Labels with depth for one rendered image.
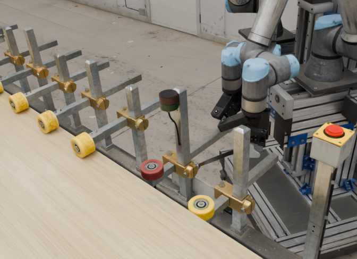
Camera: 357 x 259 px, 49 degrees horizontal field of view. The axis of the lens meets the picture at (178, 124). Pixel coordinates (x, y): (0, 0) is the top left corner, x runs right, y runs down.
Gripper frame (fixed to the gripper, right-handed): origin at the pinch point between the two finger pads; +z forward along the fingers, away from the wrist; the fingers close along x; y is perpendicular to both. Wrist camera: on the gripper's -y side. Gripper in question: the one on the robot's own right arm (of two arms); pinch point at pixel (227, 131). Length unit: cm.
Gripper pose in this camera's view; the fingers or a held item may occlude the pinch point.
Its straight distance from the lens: 165.4
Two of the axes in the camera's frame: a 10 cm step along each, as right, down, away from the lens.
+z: 0.6, 8.3, 5.5
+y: 6.9, -4.3, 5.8
